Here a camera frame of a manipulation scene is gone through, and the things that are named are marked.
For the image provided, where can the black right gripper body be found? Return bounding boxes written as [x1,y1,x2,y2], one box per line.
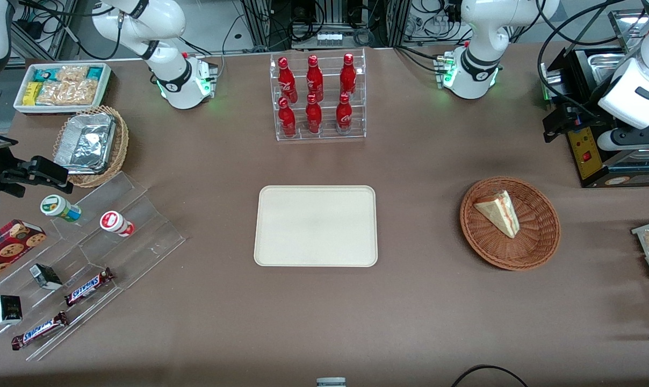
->
[0,127,34,197]

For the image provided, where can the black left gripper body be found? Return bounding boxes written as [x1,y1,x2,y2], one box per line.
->
[564,102,616,142]

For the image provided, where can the triangular sandwich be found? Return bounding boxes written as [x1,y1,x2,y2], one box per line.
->
[473,190,520,239]

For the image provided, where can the light wicker basket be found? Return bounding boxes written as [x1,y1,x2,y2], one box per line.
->
[52,105,129,189]

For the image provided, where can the brown wicker basket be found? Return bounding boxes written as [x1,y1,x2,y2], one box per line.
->
[460,176,561,271]

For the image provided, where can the beige plastic tray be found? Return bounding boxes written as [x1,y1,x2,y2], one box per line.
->
[254,185,378,268]

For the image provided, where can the green lid yogurt cup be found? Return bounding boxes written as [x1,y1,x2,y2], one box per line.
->
[40,195,82,223]

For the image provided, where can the black food warmer cabinet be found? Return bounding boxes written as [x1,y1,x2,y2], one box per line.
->
[539,8,649,189]

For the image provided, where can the aluminium foil container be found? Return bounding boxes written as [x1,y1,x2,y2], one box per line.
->
[53,112,117,175]

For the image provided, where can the steel warmer pan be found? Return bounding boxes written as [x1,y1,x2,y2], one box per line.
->
[587,51,629,81]

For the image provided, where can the red lid yogurt cup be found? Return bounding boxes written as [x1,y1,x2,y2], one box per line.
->
[99,211,136,238]

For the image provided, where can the clear rice cracker bag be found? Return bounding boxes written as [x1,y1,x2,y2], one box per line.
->
[56,65,90,83]
[35,79,99,106]

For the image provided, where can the red cookie box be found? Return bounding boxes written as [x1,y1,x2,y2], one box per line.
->
[0,219,47,287]

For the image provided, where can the small black white box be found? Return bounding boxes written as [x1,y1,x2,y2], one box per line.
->
[29,263,63,291]
[0,295,23,326]

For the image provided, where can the clear acrylic stepped display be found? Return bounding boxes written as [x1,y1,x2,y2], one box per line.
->
[0,171,186,362]

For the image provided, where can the white rectangular snack bin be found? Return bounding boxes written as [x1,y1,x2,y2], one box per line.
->
[13,62,113,114]

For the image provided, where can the snickers chocolate bar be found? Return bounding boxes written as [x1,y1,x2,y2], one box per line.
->
[11,311,70,351]
[64,267,116,307]

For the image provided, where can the red cola bottle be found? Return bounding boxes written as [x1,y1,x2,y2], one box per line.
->
[340,53,357,97]
[336,92,353,133]
[306,55,324,103]
[278,97,297,138]
[305,94,323,135]
[278,57,298,104]

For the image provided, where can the clear acrylic bottle rack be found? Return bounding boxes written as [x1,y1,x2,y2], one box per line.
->
[270,48,367,142]

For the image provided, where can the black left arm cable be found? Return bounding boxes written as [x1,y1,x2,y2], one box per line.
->
[536,0,629,118]

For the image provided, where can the black table edge cable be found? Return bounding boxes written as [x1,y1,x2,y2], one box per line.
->
[452,364,530,387]

